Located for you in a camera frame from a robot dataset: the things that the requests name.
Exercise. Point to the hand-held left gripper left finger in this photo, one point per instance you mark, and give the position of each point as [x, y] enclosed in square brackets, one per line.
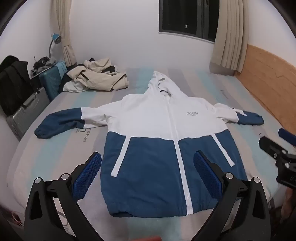
[89, 173]

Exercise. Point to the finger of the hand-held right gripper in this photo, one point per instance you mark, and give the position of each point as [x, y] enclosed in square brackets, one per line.
[269, 144]
[286, 135]

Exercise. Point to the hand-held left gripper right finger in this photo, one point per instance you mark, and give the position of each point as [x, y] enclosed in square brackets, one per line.
[205, 176]

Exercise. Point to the blue and white hooded jacket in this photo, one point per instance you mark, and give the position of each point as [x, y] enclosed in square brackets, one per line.
[161, 139]

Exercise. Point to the dark clothes pile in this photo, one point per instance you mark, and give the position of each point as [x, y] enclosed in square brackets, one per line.
[42, 63]

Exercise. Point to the person's right hand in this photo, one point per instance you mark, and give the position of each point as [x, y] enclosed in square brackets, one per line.
[288, 202]

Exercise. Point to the striped bed mattress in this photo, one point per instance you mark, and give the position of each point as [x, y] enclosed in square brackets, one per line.
[69, 162]

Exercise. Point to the wooden headboard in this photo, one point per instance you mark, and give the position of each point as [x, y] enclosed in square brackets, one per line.
[268, 81]

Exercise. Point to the silver suitcase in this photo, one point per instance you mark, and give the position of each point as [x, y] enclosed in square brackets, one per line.
[24, 113]

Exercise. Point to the beige and black jacket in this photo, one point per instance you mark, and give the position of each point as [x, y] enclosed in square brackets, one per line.
[97, 75]

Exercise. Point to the teal suitcase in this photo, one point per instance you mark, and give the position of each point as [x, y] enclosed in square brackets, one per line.
[52, 81]

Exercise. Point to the black backpack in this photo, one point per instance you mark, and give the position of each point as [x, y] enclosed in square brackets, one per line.
[13, 85]

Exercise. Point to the beige curtain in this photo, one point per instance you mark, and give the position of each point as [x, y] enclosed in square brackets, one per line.
[229, 34]
[66, 30]

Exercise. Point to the blue desk lamp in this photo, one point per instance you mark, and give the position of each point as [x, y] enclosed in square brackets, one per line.
[55, 38]

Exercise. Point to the dark window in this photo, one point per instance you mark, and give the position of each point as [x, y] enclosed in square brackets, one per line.
[187, 17]

